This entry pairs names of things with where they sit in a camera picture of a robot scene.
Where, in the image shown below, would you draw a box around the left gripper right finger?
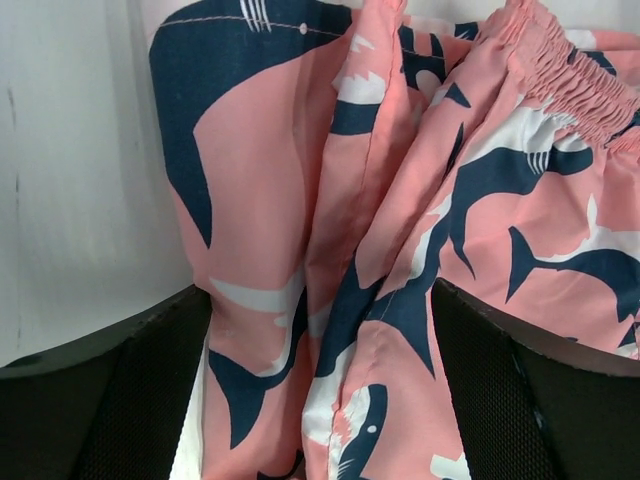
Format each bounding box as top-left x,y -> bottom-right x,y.
431,279 -> 639,480

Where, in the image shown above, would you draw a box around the pink shark print shorts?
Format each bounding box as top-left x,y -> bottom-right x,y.
146,1 -> 639,479

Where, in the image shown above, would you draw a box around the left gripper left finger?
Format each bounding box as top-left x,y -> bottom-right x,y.
1,286 -> 211,480

